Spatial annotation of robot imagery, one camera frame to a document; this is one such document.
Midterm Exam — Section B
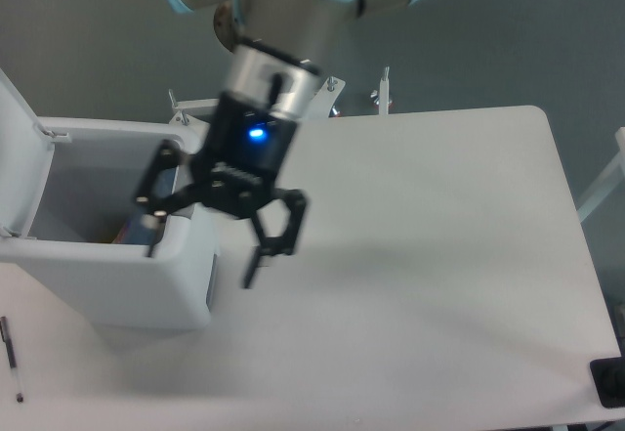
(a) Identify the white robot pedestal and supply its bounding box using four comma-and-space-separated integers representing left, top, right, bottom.
169, 76, 346, 126

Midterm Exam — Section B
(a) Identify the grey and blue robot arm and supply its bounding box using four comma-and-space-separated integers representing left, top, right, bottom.
135, 0, 421, 287

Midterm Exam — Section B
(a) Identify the black pen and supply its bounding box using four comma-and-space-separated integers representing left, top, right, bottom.
1, 316, 24, 404

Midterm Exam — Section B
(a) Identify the white frame at right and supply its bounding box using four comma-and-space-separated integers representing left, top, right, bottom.
577, 127, 624, 223

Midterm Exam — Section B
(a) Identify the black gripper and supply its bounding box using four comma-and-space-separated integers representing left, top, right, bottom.
134, 92, 308, 289

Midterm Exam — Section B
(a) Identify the black device at table edge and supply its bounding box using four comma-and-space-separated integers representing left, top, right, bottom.
590, 357, 624, 409

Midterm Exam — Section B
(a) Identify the clear plastic water bottle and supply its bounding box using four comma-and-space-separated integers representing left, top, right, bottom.
112, 169, 177, 245

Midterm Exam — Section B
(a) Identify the white open trash can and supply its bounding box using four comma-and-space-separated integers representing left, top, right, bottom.
1, 77, 219, 329

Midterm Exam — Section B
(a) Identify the white table clamp bracket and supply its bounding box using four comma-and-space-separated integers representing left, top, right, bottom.
370, 65, 393, 115

